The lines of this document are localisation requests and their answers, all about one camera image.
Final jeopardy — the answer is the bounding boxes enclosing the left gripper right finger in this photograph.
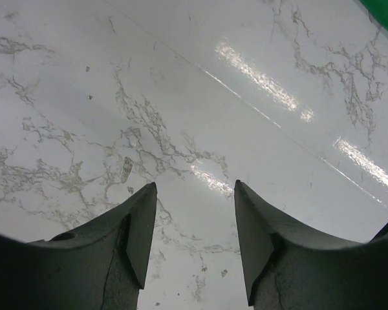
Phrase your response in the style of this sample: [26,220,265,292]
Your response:
[234,181,388,309]

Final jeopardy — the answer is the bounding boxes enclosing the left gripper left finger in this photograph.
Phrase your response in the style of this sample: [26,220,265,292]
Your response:
[0,183,157,309]

